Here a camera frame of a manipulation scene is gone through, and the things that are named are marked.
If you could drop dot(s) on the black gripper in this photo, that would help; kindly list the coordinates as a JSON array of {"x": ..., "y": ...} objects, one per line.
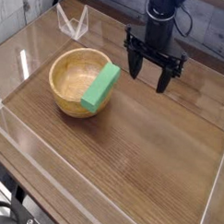
[{"x": 172, "y": 55}]

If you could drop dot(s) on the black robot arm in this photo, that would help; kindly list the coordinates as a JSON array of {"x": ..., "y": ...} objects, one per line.
[{"x": 155, "y": 43}]

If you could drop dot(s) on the green rectangular block stick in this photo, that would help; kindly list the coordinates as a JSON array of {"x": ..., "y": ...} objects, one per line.
[{"x": 93, "y": 97}]

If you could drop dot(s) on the wooden bowl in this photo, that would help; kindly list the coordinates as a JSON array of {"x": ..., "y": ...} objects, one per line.
[{"x": 70, "y": 76}]

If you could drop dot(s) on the clear acrylic tray wall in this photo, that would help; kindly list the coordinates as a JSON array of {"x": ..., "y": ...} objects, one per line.
[{"x": 59, "y": 188}]

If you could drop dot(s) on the black table leg bracket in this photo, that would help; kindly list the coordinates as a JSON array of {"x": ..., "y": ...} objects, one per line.
[{"x": 24, "y": 215}]

